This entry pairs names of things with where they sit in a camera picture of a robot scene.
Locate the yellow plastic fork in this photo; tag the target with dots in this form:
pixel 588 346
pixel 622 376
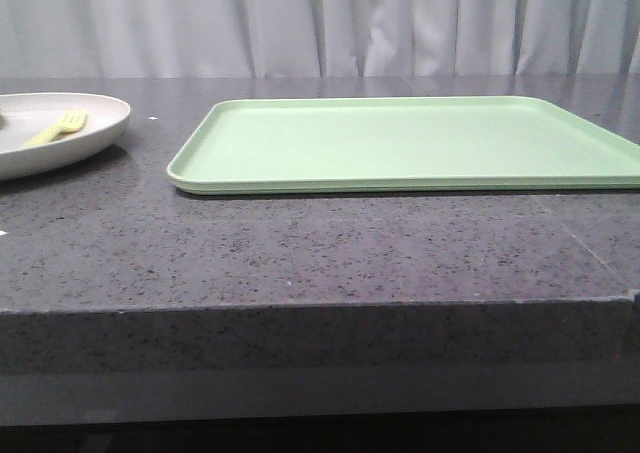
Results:
pixel 71 122

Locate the beige round plate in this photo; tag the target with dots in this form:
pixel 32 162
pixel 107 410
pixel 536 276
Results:
pixel 26 114

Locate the light green plastic tray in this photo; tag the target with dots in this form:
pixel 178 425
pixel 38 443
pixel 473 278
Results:
pixel 466 143

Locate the white pleated curtain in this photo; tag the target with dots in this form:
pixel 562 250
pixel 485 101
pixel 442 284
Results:
pixel 316 38

